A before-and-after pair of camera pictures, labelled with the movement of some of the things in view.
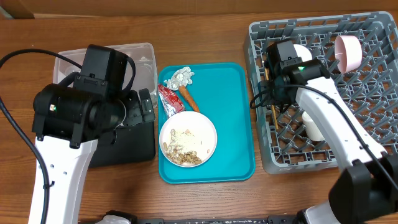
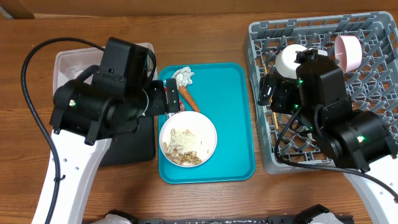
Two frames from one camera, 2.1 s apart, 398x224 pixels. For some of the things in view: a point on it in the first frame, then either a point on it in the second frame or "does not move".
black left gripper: [135, 117] to [158, 106]
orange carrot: [184, 89] does not move
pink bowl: [348, 53] does not move
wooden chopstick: [273, 107] does not move
